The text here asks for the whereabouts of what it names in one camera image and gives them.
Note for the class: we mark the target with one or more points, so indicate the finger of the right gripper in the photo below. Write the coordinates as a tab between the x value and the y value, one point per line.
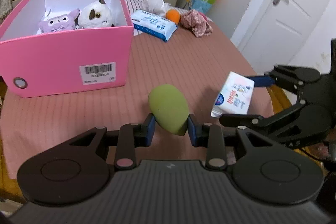
287	77
277	127

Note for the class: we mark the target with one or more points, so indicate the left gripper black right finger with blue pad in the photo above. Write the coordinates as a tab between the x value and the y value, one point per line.
212	137

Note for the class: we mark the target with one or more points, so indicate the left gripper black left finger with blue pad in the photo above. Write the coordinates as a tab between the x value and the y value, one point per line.
89	150

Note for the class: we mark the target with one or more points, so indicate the white tissue pack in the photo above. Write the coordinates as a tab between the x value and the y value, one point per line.
234	97

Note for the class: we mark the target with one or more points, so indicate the green egg-shaped sponge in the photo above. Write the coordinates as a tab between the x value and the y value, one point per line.
170	108

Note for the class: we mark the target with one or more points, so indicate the blue wet wipes pack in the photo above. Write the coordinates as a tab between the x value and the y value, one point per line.
154	25

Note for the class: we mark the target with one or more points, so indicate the pink floral cloth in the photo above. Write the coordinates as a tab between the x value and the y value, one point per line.
196	22

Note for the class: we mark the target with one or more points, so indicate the orange egg-shaped sponge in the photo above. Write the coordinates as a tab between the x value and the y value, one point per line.
173	15

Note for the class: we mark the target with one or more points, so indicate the white door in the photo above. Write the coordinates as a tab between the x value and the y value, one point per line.
268	35

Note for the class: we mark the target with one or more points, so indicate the pink striped tablecloth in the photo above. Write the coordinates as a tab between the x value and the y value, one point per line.
198	67

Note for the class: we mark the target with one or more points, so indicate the pink storage box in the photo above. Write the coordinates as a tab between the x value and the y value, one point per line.
35	63

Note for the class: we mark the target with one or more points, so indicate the white brown plush dog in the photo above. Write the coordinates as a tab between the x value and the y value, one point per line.
95	15

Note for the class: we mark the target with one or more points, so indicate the purple plush toy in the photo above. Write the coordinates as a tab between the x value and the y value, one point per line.
64	22

